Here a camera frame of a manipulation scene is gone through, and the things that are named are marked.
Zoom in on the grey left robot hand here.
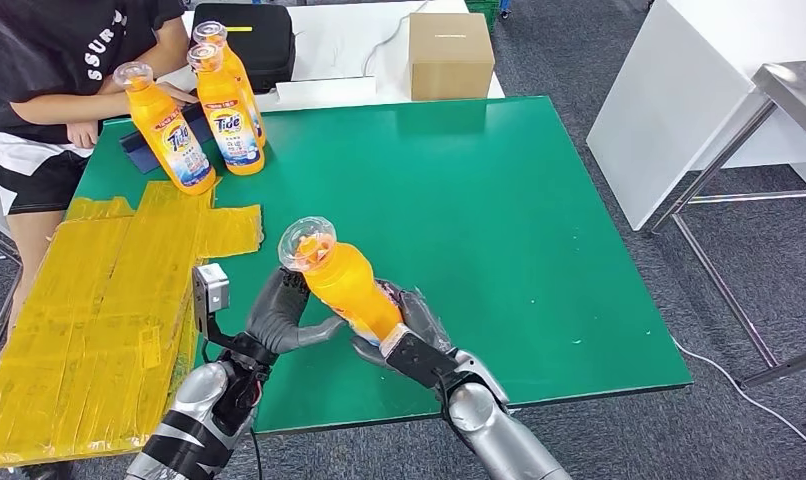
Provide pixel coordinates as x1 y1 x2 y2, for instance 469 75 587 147
245 266 347 356

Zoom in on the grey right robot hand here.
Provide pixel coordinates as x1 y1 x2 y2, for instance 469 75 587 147
349 279 454 372

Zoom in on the orange detergent bottle clear cap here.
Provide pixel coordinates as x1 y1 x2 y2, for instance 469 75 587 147
186 42 266 177
192 21 268 148
277 216 404 347
112 61 217 197

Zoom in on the blue tablet cover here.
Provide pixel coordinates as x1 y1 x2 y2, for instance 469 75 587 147
119 102 213 175

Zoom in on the yellow taped cardboard mat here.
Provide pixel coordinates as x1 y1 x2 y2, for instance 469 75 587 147
0 180 265 468

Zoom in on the person's right hand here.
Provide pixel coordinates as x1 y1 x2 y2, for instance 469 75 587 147
154 80 199 107

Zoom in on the person's hand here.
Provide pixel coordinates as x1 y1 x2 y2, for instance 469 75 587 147
154 80 199 107
66 121 101 150

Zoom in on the brown cardboard box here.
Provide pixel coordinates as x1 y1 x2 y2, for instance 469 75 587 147
408 13 496 103

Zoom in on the person's left hand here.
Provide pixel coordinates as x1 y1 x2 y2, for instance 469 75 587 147
66 121 101 150

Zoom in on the black zip case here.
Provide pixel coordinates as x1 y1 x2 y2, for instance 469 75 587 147
190 3 296 94

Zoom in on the white table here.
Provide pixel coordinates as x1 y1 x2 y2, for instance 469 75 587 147
144 0 507 119

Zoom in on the green crate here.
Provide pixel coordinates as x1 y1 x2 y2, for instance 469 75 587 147
465 0 504 31

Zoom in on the person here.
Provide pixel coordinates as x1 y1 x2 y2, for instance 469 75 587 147
0 0 199 480

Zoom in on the steel table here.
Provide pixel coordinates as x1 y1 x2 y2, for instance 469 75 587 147
649 61 806 391

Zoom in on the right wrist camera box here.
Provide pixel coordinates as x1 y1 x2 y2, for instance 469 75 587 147
379 323 464 391

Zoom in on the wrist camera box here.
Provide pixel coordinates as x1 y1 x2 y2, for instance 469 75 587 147
379 323 464 391
192 262 231 316

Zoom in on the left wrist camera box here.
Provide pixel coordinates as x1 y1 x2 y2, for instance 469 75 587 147
192 262 231 316

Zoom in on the grey cable on white table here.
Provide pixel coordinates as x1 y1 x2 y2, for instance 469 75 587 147
363 0 432 76

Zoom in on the white floor cable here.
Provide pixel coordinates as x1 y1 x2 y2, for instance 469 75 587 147
673 339 806 457

